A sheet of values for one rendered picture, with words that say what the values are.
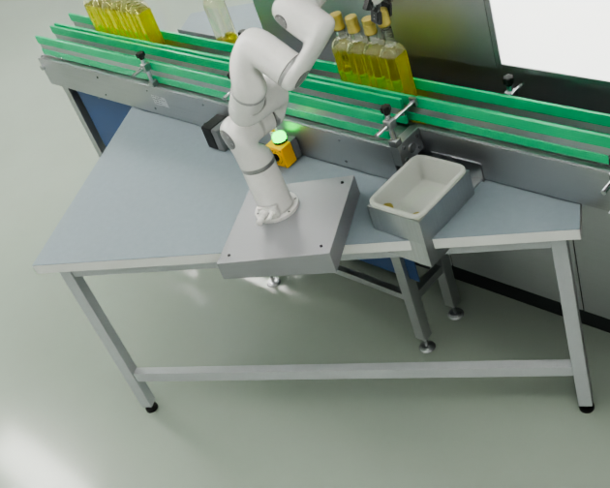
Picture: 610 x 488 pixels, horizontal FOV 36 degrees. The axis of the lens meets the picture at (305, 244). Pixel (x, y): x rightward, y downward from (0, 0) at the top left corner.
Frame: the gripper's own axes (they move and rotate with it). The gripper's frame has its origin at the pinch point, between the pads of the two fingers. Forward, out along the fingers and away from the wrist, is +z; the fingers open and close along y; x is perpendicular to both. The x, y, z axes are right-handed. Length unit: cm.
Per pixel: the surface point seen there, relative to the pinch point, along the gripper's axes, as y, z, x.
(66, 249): 79, 62, -61
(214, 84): 14, 41, -57
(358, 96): 6.2, 25.9, -4.1
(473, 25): -12.0, 3.3, 20.5
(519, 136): 3.9, 16.5, 45.1
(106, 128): 13, 98, -129
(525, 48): -12.3, 4.4, 35.5
